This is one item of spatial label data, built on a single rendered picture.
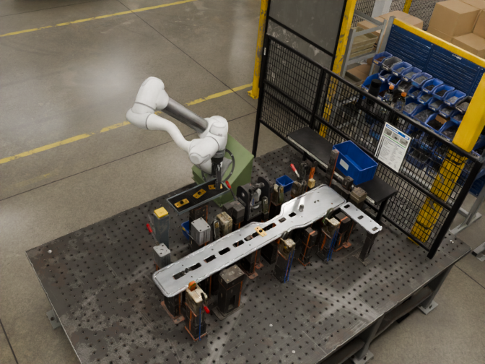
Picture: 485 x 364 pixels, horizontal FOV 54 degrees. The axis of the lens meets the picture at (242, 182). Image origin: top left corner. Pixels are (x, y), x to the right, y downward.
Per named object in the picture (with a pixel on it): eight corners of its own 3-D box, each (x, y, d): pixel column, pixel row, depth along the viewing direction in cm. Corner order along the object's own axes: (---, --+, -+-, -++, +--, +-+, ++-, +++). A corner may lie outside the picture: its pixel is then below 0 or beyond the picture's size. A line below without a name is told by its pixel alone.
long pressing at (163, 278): (169, 303, 246) (169, 301, 245) (148, 274, 258) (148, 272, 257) (348, 202, 315) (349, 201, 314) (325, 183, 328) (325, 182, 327)
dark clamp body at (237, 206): (233, 256, 310) (237, 214, 285) (221, 243, 318) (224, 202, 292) (245, 248, 316) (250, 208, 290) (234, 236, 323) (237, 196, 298)
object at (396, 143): (398, 174, 316) (413, 137, 296) (372, 157, 329) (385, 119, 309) (400, 173, 317) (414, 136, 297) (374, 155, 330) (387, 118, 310)
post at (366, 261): (365, 266, 312) (377, 237, 293) (353, 256, 318) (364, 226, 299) (372, 261, 315) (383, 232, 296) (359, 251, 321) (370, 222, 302)
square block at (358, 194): (347, 234, 333) (359, 197, 309) (339, 227, 337) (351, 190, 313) (355, 230, 337) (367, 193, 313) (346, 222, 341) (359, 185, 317)
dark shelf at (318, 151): (375, 206, 313) (377, 202, 311) (286, 137, 363) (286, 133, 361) (396, 193, 324) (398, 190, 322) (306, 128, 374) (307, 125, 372)
